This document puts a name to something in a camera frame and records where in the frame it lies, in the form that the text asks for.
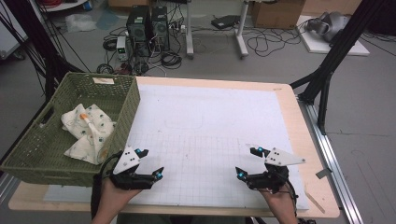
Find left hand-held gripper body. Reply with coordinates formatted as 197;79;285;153
108;146;157;190

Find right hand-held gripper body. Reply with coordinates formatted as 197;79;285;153
247;147;306;191

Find cream printed cloth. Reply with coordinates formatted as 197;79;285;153
60;103;118;165

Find green woven basket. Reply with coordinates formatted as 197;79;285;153
0;72;142;189

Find person's left hand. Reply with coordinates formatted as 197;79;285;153
92;179;143;223

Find person's right hand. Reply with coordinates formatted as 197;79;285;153
260;185;298;217

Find grey tape piece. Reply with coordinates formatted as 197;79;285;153
315;167;333;180

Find person's dark trousers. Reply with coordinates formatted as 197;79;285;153
116;213;250;224

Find thin wooden stick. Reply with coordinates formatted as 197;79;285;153
304;189;326;215

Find white grid mat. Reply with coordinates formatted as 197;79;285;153
43;83;310;211

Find small white power supply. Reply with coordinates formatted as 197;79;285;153
116;35;129;62

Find white platform board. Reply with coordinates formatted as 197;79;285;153
297;15;371;57

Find large black computer tower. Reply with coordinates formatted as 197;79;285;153
125;5;153;58

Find slim black computer tower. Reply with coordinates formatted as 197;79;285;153
150;6;171;52

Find black flat device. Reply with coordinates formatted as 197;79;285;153
210;14;241;31

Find brown cardboard box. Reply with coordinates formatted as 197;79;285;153
250;0;306;30

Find grey rounded device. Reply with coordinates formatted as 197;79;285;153
306;11;351;43

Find clear plastic bag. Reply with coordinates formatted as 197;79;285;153
64;13;98;34

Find white cabinet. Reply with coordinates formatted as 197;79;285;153
0;6;29;60

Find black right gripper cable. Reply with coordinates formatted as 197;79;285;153
281;178;301;209

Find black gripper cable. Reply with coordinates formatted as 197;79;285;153
90;150;124;220
281;178;301;209

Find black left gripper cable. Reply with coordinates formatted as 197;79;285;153
90;150;124;220

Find aluminium rail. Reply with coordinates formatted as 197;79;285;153
298;99;364;224

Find coiled black cable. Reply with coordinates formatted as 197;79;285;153
160;50;183;70

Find loose black floor cables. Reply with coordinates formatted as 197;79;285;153
246;26;302;58

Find white desk frame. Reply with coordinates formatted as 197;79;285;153
185;0;250;60

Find black metal frame stand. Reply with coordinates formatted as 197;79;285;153
289;0;387;135
0;0;92;104

